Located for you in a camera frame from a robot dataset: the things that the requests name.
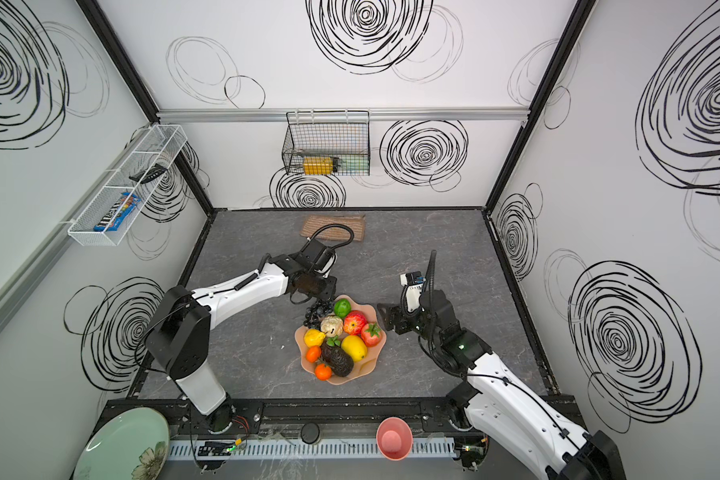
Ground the small yellow lemon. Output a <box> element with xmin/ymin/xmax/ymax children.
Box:
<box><xmin>303</xmin><ymin>329</ymin><xmax>326</xmax><ymax>349</ymax></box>

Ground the large yellow lemon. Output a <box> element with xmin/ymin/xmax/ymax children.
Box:
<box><xmin>341</xmin><ymin>335</ymin><xmax>368</xmax><ymax>363</ymax></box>

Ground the green floral plate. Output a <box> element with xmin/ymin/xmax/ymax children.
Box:
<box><xmin>72</xmin><ymin>407</ymin><xmax>170</xmax><ymax>479</ymax></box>

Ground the pink cup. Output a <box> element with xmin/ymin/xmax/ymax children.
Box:
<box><xmin>376</xmin><ymin>417</ymin><xmax>414</xmax><ymax>461</ymax></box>

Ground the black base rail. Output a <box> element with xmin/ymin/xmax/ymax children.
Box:
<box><xmin>95</xmin><ymin>397</ymin><xmax>456</xmax><ymax>435</ymax></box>

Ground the green item in basket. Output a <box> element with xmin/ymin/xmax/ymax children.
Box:
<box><xmin>336</xmin><ymin>154</ymin><xmax>370</xmax><ymax>176</ymax></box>

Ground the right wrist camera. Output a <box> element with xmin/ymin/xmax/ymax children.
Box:
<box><xmin>400</xmin><ymin>271</ymin><xmax>426</xmax><ymax>314</ymax></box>

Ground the red green apple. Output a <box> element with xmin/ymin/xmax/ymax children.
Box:
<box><xmin>360</xmin><ymin>323</ymin><xmax>384</xmax><ymax>348</ymax></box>

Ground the black grape bunch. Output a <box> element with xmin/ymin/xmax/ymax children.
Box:
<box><xmin>303</xmin><ymin>300</ymin><xmax>334</xmax><ymax>330</ymax></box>

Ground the yellow sponge in basket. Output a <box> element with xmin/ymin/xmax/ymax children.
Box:
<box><xmin>302</xmin><ymin>156</ymin><xmax>336</xmax><ymax>176</ymax></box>

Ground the blue candy packet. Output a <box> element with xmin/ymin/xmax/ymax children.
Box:
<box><xmin>93</xmin><ymin>192</ymin><xmax>141</xmax><ymax>232</ymax></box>

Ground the white wire wall shelf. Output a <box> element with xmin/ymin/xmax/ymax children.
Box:
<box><xmin>67</xmin><ymin>124</ymin><xmax>187</xmax><ymax>247</ymax></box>

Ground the black remote control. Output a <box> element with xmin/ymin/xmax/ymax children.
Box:
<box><xmin>129</xmin><ymin>164</ymin><xmax>167</xmax><ymax>185</ymax></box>

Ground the brown woven mat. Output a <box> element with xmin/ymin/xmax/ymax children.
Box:
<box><xmin>300</xmin><ymin>215</ymin><xmax>366</xmax><ymax>242</ymax></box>

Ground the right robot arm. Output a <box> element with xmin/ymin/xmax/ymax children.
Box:
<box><xmin>377</xmin><ymin>290</ymin><xmax>626</xmax><ymax>479</ymax></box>

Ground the pink wavy fruit bowl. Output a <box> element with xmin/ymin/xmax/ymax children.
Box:
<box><xmin>293</xmin><ymin>295</ymin><xmax>387</xmax><ymax>386</ymax></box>

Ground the black wire wall basket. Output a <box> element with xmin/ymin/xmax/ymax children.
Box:
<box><xmin>281</xmin><ymin>109</ymin><xmax>371</xmax><ymax>176</ymax></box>

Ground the cream fake pear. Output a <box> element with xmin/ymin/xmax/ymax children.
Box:
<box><xmin>320</xmin><ymin>315</ymin><xmax>343</xmax><ymax>337</ymax></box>

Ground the white slotted cable duct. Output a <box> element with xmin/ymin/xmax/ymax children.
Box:
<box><xmin>166</xmin><ymin>436</ymin><xmax>457</xmax><ymax>462</ymax></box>

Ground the dark fake avocado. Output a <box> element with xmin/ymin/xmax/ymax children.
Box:
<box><xmin>321</xmin><ymin>343</ymin><xmax>354</xmax><ymax>377</ymax></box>

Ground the red fake bell pepper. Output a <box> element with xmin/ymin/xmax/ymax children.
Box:
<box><xmin>343</xmin><ymin>310</ymin><xmax>368</xmax><ymax>335</ymax></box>

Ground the orange tangerine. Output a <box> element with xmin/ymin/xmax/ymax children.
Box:
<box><xmin>314</xmin><ymin>363</ymin><xmax>333</xmax><ymax>381</ymax></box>
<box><xmin>305</xmin><ymin>345</ymin><xmax>322</xmax><ymax>363</ymax></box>

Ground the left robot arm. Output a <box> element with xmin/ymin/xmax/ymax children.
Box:
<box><xmin>143</xmin><ymin>238</ymin><xmax>337</xmax><ymax>434</ymax></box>

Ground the green fake lime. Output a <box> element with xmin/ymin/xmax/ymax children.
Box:
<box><xmin>333</xmin><ymin>298</ymin><xmax>352</xmax><ymax>319</ymax></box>

